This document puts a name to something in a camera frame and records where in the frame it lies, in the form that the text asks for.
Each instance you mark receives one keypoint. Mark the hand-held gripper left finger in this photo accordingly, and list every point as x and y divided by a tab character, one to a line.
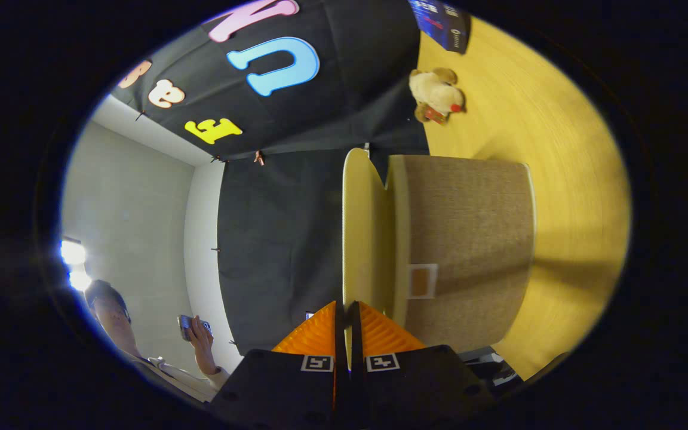
284	382

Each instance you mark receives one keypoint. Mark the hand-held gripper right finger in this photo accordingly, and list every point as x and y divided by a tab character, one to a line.
404	382

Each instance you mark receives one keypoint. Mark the red clip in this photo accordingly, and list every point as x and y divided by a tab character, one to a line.
258	158

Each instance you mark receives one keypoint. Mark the bright lamp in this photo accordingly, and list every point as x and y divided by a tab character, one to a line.
79	280
73	252

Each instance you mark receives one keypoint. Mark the brown plush dog toy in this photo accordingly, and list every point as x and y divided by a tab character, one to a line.
433	92

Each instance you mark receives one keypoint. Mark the dark blue book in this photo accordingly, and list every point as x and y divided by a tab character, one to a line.
439	24

